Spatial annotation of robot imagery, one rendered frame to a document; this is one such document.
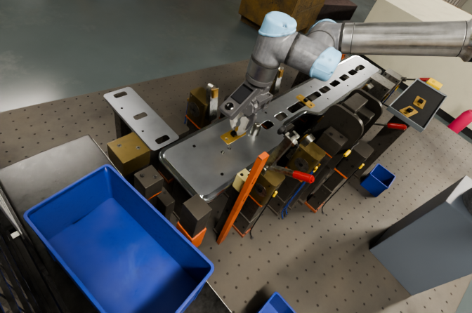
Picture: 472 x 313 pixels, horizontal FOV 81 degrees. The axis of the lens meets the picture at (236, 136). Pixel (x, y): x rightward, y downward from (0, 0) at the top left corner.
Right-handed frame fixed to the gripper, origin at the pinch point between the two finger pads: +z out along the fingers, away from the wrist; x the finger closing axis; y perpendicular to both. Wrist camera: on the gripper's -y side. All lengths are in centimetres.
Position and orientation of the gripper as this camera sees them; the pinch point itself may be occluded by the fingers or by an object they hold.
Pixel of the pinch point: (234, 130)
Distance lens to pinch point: 83.9
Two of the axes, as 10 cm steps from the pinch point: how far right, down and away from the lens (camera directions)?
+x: -6.9, -6.3, 3.6
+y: 6.8, -3.9, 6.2
